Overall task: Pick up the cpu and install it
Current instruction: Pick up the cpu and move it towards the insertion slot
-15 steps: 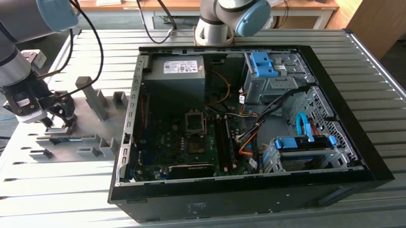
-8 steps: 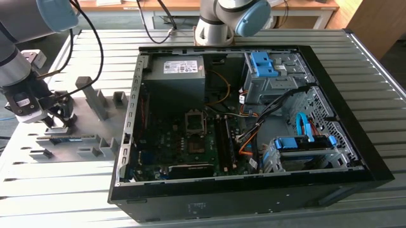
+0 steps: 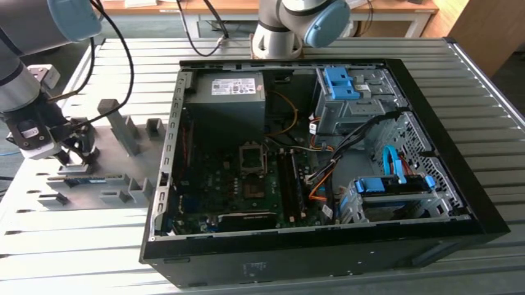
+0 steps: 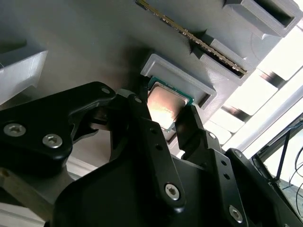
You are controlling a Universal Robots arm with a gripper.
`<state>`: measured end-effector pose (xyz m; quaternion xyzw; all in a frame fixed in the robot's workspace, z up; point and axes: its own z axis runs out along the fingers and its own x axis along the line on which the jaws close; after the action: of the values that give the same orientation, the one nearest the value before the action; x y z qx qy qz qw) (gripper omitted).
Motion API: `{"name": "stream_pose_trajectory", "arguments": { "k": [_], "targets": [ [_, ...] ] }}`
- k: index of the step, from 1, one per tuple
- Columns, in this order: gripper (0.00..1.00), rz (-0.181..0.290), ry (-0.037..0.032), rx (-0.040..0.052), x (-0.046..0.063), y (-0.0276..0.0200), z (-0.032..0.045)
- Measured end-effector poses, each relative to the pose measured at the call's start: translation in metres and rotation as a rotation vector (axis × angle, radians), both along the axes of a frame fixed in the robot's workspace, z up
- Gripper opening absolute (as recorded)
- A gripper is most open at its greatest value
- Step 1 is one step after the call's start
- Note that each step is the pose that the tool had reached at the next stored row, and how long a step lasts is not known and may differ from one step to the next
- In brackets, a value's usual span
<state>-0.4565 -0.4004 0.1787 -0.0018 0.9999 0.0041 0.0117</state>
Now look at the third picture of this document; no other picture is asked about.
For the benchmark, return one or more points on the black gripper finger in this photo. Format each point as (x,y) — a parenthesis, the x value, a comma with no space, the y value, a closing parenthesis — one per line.
(64,156)
(89,153)

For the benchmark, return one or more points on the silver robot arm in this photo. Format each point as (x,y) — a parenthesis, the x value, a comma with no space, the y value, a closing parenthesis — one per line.
(24,21)

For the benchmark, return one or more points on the CPU socket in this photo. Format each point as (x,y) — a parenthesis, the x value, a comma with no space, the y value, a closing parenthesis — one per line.
(254,188)

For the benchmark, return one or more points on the grey parts rack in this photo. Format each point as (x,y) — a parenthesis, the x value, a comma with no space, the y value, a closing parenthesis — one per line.
(111,159)

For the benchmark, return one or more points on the blue green RAM stick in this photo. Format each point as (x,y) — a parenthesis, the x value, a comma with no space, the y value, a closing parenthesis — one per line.
(88,181)

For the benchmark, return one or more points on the green motherboard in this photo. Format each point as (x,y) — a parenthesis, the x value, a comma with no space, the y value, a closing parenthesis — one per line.
(212,187)

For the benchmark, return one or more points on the grey power supply unit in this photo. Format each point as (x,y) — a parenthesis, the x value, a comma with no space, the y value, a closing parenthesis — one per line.
(230,98)

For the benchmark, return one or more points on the white box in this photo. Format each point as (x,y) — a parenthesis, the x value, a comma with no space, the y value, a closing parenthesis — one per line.
(139,3)

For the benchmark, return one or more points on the black graphics card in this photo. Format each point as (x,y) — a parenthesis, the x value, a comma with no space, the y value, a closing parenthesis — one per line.
(246,222)

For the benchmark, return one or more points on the black RAM slot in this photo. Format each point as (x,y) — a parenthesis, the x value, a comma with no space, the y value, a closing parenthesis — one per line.
(298,184)
(287,184)

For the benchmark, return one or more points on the wooden top desk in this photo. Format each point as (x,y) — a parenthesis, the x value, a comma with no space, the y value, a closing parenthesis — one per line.
(242,4)

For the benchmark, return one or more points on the black PC case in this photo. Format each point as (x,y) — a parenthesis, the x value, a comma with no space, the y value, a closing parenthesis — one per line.
(287,264)

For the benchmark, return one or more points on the empty blue disk carrier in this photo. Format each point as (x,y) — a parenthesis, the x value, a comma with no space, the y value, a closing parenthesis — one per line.
(338,81)

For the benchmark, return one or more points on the tall metal drive cage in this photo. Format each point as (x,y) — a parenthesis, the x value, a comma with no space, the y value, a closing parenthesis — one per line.
(362,113)

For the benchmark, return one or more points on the blue carrier with disk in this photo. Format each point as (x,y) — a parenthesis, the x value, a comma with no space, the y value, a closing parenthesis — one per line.
(372,186)

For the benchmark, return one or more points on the low metal disk bay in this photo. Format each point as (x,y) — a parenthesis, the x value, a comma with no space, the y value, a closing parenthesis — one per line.
(410,204)

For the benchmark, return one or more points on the wooden cabinet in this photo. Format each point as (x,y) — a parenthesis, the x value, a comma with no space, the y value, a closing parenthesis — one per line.
(483,30)

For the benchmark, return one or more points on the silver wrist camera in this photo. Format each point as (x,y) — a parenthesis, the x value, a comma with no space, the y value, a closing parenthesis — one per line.
(39,152)

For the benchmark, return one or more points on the small wrist camera box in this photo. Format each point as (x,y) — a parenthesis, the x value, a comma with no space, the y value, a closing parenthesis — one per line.
(44,75)

